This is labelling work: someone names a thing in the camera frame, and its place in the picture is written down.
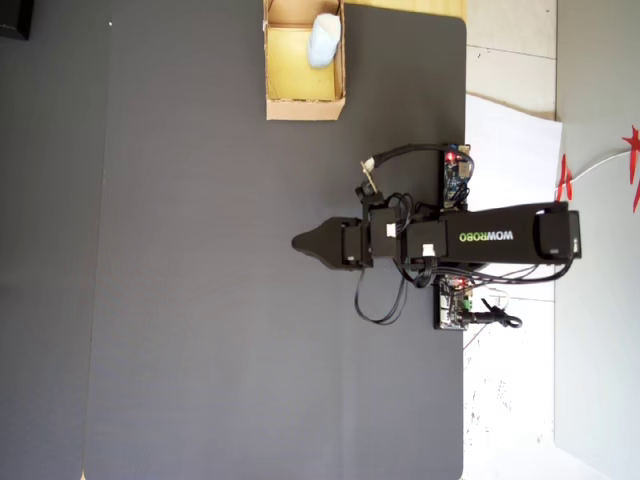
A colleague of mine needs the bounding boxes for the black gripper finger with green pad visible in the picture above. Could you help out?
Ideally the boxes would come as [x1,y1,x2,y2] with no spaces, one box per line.
[291,243,344,272]
[291,216,344,245]

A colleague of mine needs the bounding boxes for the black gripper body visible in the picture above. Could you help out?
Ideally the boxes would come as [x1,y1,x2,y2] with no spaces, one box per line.
[341,217,374,272]

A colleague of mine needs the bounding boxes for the light blue yarn-wrapped block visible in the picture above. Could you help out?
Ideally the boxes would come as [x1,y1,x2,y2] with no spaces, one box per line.
[307,13,343,70]

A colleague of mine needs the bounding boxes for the open cardboard box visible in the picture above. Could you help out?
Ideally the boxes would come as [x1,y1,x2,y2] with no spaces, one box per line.
[262,0,348,122]

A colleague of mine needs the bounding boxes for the black box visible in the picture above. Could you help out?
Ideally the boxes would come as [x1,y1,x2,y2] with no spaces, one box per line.
[0,0,34,42]

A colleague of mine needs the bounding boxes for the black textured mat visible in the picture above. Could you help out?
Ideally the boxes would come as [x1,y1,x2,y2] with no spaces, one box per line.
[82,0,468,480]

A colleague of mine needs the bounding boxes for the circuit board with green terminal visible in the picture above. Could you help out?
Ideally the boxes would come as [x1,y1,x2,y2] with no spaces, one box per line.
[432,276,475,332]

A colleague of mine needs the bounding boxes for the blue circuit board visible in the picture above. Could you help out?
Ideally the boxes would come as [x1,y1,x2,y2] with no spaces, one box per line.
[442,142,474,209]

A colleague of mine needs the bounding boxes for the white paper sheet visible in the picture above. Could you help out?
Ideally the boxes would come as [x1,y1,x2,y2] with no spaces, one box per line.
[462,91,564,354]

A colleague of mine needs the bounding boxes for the red paper cutout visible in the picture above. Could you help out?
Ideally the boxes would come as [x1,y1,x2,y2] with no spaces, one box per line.
[621,124,640,215]
[553,153,575,203]

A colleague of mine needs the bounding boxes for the small wrist camera board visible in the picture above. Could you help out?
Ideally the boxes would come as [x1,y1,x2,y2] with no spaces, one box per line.
[355,158,384,204]

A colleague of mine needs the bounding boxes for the looped black servo cable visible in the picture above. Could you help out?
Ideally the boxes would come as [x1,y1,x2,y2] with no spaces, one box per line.
[353,269,407,326]

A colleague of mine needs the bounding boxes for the black camera cable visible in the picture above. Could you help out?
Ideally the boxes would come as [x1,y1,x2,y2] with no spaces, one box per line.
[372,143,451,174]

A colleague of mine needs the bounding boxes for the black power plug with cable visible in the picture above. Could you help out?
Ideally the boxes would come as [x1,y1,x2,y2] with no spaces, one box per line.
[468,297,524,331]

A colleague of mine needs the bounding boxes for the black base cable bundle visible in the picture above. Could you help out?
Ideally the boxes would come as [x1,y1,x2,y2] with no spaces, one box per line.
[469,263,572,289]

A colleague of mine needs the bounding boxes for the white wall cable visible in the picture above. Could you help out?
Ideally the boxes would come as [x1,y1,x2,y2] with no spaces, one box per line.
[568,149,632,185]

